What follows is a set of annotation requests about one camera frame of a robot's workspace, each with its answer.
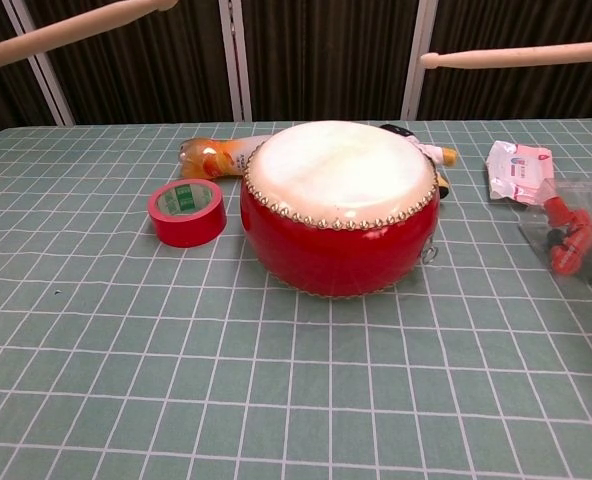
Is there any white partition frame post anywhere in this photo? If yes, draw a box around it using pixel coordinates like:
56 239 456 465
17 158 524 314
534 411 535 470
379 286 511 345
218 0 253 122
401 0 440 121
3 0 76 126

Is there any clear bag with red parts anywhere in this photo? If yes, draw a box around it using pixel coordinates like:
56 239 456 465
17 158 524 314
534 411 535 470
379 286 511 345
518 175 592 287

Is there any wooden drumstick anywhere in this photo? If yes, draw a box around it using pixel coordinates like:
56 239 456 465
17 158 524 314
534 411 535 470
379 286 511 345
0 0 180 76
419 39 592 71

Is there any white pink wet wipes pack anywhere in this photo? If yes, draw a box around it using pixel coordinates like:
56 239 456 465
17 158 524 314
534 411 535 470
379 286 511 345
484 140 555 207

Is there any red adhesive tape roll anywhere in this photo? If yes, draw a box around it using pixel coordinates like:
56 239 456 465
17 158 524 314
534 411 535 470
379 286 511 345
147 180 228 248

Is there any black-headed plush doll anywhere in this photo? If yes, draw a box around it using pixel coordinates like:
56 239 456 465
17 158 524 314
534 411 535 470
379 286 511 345
378 123 460 201

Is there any green checked tablecloth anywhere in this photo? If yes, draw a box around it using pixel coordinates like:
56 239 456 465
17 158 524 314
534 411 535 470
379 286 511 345
0 118 592 480

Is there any red drum with white skin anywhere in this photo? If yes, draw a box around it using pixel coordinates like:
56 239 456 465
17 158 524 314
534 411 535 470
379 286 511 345
239 119 440 301

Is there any orange drink plastic bottle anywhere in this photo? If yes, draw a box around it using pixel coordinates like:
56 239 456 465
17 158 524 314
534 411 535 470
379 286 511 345
178 134 272 180

